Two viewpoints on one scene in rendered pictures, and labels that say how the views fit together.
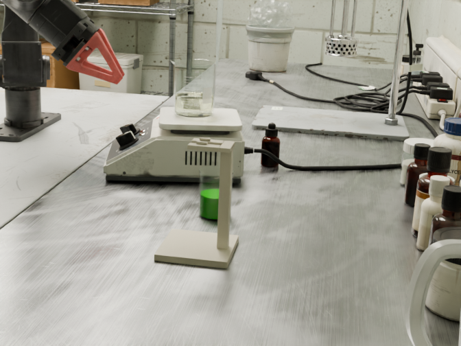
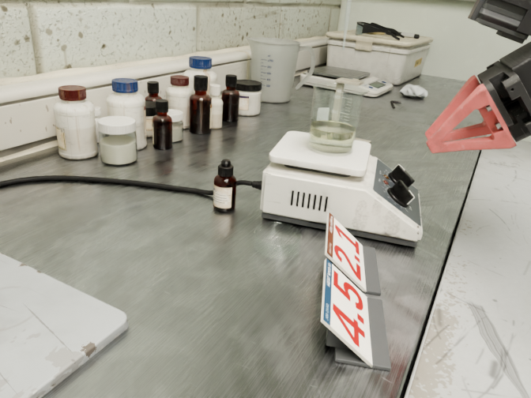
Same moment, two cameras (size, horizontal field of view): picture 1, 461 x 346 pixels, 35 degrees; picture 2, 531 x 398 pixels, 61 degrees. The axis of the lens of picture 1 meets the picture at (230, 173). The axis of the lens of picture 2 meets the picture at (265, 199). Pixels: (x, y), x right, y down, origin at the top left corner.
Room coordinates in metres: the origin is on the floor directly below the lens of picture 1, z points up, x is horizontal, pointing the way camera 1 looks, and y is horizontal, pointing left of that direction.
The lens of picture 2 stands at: (1.61, 0.16, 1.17)
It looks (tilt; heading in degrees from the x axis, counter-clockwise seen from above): 25 degrees down; 198
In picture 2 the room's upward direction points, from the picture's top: 5 degrees clockwise
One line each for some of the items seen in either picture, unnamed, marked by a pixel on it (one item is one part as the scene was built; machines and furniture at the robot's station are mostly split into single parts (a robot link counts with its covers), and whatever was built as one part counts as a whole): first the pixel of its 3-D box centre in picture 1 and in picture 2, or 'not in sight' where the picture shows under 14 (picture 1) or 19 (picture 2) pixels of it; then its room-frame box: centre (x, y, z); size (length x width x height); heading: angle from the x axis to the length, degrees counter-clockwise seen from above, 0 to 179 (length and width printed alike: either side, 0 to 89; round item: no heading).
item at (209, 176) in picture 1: (215, 193); not in sight; (0.87, 0.02, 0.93); 0.04 x 0.04 x 0.06
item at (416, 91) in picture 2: not in sight; (414, 91); (0.16, 0.13, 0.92); 0.08 x 0.08 x 0.04; 79
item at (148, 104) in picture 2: not in sight; (147, 118); (0.90, -0.32, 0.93); 0.05 x 0.05 x 0.06
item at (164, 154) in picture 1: (181, 146); (337, 185); (1.06, 0.08, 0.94); 0.22 x 0.13 x 0.08; 95
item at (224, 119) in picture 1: (199, 118); (322, 151); (1.06, 0.05, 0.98); 0.12 x 0.12 x 0.01; 5
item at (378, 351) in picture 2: not in sight; (354, 309); (1.29, 0.14, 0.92); 0.09 x 0.06 x 0.04; 11
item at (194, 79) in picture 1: (192, 90); (336, 120); (1.06, 0.06, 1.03); 0.07 x 0.06 x 0.08; 85
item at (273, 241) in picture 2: not in sight; (276, 241); (1.19, 0.04, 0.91); 0.06 x 0.06 x 0.02
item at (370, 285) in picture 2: not in sight; (352, 251); (1.19, 0.12, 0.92); 0.09 x 0.06 x 0.04; 11
